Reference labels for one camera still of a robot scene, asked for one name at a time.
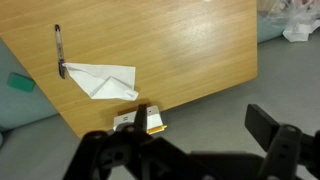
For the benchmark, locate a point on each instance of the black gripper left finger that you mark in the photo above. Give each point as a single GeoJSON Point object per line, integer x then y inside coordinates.
{"type": "Point", "coordinates": [140, 117]}

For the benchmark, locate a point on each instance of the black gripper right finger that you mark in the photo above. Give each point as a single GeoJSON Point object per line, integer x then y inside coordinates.
{"type": "Point", "coordinates": [261, 126]}

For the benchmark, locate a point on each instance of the white cloth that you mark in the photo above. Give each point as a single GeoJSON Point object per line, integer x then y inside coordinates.
{"type": "Point", "coordinates": [104, 81]}

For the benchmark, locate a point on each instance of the black pen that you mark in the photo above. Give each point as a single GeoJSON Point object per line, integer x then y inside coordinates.
{"type": "Point", "coordinates": [60, 53]}

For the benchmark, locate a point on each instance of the yellow marker pen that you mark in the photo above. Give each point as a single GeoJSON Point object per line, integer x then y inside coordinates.
{"type": "Point", "coordinates": [156, 129]}

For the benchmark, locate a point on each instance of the white power strip box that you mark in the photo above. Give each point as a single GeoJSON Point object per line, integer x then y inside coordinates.
{"type": "Point", "coordinates": [151, 121]}

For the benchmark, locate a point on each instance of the crumpled white plastic bag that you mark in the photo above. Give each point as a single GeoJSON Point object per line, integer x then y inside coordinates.
{"type": "Point", "coordinates": [296, 19]}

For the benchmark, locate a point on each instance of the green rectangular card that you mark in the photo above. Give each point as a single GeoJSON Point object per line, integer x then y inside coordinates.
{"type": "Point", "coordinates": [20, 82]}

